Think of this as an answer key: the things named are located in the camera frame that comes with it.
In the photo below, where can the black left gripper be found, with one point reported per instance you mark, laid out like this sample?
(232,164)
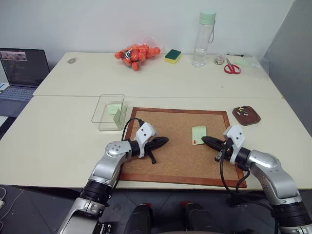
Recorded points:
(149,146)

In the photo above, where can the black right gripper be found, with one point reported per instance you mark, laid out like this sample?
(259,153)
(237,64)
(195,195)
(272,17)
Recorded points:
(226,150)

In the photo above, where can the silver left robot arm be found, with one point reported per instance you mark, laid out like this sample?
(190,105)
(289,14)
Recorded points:
(107,165)

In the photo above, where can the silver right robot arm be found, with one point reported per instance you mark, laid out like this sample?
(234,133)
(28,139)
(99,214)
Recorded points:
(273,175)

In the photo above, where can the green sticky note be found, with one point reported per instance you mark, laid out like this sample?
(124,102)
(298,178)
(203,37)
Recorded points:
(112,109)
(198,134)
(118,118)

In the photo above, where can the brown oval tray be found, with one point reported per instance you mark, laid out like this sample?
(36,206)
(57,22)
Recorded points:
(249,118)

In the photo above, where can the clear plastic box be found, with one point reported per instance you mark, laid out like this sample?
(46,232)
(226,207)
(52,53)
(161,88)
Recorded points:
(104,122)

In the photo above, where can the green sticky note pad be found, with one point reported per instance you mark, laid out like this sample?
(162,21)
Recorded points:
(243,62)

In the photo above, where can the wood framed cork board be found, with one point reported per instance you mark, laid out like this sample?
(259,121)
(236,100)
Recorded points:
(175,156)

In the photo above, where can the dark rounded shape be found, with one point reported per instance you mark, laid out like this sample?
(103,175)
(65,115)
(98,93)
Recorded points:
(195,219)
(141,219)

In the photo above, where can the small clear pushpin container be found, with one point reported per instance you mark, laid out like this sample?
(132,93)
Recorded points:
(219,60)

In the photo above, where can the yellow green sponge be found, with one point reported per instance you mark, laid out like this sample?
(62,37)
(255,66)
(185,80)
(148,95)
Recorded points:
(172,56)

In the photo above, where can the bag of orange fruits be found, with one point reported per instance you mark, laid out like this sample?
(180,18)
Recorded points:
(136,54)

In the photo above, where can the black pen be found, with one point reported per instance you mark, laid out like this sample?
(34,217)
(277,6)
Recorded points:
(237,55)

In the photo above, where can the clear bottle with green lid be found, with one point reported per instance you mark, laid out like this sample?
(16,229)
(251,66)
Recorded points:
(201,41)

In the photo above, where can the grey oval table grommet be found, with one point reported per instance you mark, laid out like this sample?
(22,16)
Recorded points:
(72,60)

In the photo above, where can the grey laptop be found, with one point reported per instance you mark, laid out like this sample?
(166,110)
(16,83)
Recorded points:
(23,70)

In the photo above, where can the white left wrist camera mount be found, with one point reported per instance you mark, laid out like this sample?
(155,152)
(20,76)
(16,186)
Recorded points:
(145,131)

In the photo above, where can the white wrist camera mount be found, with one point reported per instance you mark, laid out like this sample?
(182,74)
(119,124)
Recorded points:
(145,131)
(236,136)

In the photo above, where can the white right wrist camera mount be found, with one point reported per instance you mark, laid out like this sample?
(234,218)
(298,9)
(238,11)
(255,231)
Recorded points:
(236,136)

